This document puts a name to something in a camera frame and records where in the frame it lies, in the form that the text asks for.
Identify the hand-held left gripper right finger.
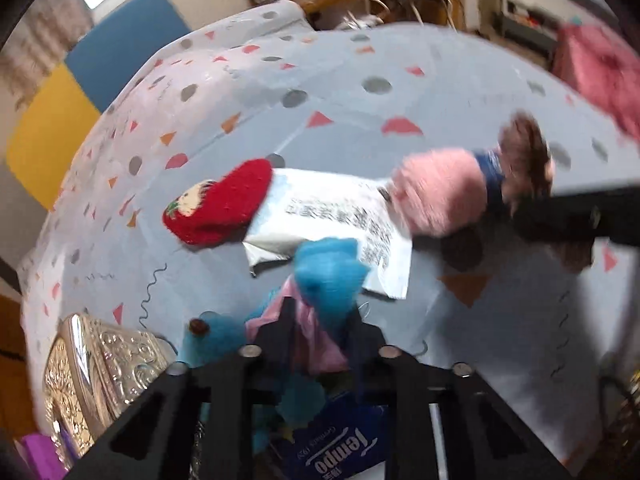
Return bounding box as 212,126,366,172
347,310,576,480

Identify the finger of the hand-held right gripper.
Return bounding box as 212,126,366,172
511,186,640,247

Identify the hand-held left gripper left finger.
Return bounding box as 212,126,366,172
65,297,297,480

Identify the blue plush elephant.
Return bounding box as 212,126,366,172
177,237,373,453

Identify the brown scrunchie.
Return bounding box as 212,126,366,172
497,111,598,273

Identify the pink fluffy dishcloth roll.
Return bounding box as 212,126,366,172
387,149,506,238

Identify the blue tissue packet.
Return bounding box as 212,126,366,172
272,390,391,480

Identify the white printed packet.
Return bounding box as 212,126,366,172
242,167,413,301

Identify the red strawberry fuzzy sock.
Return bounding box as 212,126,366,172
162,158,275,247

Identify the pink blanket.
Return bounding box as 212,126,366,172
552,22,640,146

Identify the patterned light blue bedsheet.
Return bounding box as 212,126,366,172
20,0,640,476

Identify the gold embossed tissue box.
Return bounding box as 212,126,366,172
42,312,178,466

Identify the grey shelf unit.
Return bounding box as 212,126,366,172
492,7,561,61

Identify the purple carton box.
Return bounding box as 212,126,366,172
17,432,68,480

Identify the wooden wardrobe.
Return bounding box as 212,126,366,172
0,255,46,441

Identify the grey yellow blue sofa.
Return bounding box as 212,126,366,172
5,0,193,211

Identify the beige patterned curtain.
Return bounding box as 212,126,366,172
0,0,96,111

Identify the white handled bag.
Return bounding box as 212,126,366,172
340,0,426,28

